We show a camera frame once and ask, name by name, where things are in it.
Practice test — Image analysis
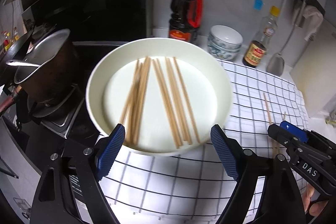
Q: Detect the white hanging cloth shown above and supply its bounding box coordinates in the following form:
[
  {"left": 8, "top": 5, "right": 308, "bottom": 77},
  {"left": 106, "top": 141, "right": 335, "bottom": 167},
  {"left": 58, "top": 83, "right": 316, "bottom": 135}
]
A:
[{"left": 302, "top": 5, "right": 324, "bottom": 42}]

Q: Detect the floral ceramic bowl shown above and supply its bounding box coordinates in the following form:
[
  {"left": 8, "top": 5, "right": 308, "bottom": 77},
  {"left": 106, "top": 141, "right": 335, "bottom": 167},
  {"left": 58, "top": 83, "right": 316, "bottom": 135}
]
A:
[
  {"left": 207, "top": 38, "right": 242, "bottom": 50},
  {"left": 208, "top": 25, "right": 243, "bottom": 46},
  {"left": 207, "top": 43, "right": 240, "bottom": 61}
]

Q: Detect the dark wok pan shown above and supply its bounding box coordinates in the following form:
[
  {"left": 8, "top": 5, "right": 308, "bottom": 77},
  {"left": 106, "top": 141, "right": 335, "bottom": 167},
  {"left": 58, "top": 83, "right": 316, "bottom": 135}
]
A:
[{"left": 1, "top": 29, "right": 76, "bottom": 114}]

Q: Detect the small glass sauce bottle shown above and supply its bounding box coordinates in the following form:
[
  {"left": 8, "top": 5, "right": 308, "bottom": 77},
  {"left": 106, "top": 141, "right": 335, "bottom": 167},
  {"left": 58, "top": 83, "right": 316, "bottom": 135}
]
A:
[{"left": 242, "top": 6, "right": 280, "bottom": 68}]

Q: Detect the bottom floral ceramic bowl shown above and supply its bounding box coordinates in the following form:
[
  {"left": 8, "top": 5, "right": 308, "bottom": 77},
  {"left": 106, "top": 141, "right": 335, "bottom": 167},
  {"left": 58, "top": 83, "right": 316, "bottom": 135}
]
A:
[{"left": 207, "top": 43, "right": 240, "bottom": 61}]

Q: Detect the middle floral ceramic bowl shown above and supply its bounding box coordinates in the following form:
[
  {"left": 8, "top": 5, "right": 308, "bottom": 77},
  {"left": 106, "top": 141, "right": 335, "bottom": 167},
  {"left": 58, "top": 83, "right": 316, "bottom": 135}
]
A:
[{"left": 207, "top": 38, "right": 242, "bottom": 50}]

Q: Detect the metal spatula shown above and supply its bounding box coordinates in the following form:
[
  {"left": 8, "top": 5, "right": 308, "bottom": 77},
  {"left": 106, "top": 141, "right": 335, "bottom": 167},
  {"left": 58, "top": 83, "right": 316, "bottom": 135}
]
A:
[{"left": 266, "top": 0, "right": 307, "bottom": 76}]

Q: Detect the white cutting board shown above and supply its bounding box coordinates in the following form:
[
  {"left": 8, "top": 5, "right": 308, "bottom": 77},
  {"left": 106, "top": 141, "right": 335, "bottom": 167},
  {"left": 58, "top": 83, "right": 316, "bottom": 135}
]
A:
[{"left": 290, "top": 42, "right": 335, "bottom": 118}]

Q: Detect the large soy sauce bottle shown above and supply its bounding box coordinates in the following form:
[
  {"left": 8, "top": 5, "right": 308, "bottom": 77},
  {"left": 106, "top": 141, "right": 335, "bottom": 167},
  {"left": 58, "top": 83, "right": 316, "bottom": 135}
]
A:
[{"left": 169, "top": 0, "right": 203, "bottom": 44}]

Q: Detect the top floral ceramic bowl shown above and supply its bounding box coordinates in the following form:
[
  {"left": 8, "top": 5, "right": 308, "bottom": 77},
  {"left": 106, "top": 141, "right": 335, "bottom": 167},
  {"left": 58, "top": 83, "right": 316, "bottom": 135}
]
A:
[{"left": 208, "top": 25, "right": 243, "bottom": 46}]

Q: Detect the black gas stove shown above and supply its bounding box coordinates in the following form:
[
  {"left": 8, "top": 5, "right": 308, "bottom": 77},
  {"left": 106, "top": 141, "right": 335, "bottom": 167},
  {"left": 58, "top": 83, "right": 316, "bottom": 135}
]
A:
[{"left": 0, "top": 40, "right": 132, "bottom": 224}]

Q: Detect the person's right hand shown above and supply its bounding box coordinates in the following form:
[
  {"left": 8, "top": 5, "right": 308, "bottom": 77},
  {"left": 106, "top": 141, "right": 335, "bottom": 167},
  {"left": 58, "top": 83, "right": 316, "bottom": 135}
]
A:
[{"left": 301, "top": 183, "right": 329, "bottom": 218}]

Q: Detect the large white round bowl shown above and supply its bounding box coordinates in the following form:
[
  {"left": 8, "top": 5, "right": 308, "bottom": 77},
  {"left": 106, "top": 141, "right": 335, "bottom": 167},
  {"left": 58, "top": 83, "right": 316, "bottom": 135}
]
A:
[{"left": 85, "top": 38, "right": 232, "bottom": 156}]

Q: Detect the white black grid cloth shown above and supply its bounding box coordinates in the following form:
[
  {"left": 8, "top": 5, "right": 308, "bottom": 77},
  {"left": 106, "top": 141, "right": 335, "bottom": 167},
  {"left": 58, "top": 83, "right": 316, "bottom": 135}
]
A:
[{"left": 100, "top": 61, "right": 307, "bottom": 223}]

